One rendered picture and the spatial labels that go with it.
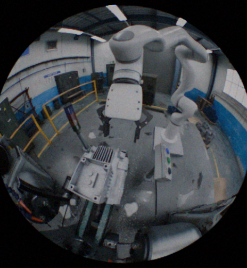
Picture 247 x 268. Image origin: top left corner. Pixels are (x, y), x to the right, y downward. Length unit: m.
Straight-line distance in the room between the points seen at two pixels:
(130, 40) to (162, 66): 6.54
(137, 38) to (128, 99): 0.16
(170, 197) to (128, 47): 0.73
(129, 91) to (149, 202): 0.59
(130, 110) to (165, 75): 6.55
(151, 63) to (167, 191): 6.70
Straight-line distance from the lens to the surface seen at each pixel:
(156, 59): 6.75
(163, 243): 0.31
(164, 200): 0.62
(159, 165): 0.34
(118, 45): 0.19
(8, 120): 3.14
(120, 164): 0.30
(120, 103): 0.21
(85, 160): 0.26
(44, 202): 0.45
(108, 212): 0.45
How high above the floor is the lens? 1.36
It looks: 45 degrees down
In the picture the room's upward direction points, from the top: straight up
